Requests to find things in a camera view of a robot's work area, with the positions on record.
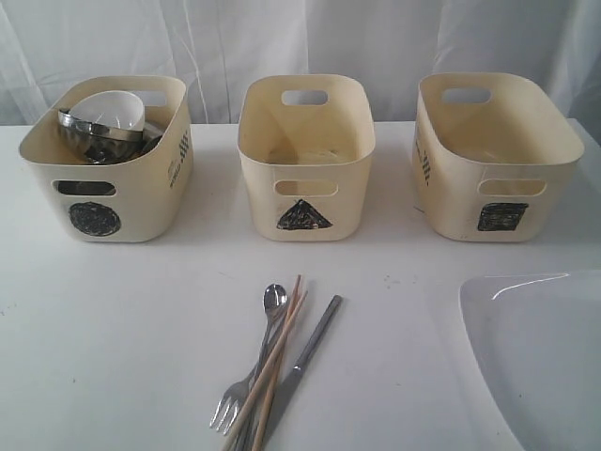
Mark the wooden chopstick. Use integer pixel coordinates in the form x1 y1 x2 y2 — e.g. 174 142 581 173
222 291 308 451
251 274 302 451

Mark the steel table knife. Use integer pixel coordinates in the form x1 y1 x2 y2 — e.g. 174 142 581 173
263 295 343 444

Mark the white plastic bowl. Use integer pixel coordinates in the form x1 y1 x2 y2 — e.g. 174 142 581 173
69 90 145 132

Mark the stainless steel bowl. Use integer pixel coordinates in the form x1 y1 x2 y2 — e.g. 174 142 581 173
57 108 145 164

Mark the small steel spoon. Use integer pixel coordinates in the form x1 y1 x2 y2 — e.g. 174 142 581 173
253 284 287 378

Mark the cream bin with triangle mark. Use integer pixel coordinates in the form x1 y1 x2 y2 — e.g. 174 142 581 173
238 74 376 241

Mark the cream bin with circle mark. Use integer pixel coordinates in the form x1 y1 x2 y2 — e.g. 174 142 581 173
19 75 193 242

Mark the steel fork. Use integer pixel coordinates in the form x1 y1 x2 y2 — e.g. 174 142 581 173
208 365 256 435

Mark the white curtain backdrop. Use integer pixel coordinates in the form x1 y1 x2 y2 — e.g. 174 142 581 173
1 1 600 134

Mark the cream bin with square mark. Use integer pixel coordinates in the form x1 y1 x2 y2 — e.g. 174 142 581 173
412 72 584 242

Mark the large white plate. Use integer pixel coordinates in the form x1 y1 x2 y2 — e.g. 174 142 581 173
459 270 600 450

